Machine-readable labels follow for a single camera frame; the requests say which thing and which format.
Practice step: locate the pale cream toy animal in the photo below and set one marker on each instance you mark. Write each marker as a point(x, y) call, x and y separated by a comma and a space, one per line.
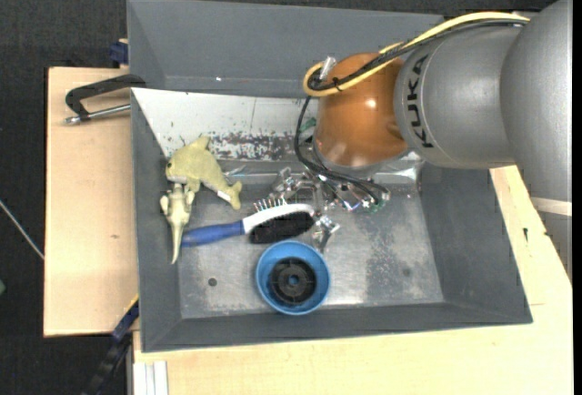
point(176, 209)

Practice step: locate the grey metal bin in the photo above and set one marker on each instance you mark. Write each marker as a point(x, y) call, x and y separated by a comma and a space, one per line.
point(391, 247)

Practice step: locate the yellow-green plush dolphin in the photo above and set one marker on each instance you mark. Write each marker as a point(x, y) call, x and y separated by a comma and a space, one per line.
point(200, 165)

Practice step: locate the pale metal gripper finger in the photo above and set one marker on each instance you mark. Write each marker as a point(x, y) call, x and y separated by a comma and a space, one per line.
point(285, 184)
point(324, 231)

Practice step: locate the blue and white brush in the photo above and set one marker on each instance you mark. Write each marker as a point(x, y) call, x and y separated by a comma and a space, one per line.
point(277, 222)

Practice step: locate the pale wood board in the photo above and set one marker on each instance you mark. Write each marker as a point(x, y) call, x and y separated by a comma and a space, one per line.
point(86, 211)

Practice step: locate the blue round cup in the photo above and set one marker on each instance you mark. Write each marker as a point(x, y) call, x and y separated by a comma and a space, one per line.
point(291, 279)

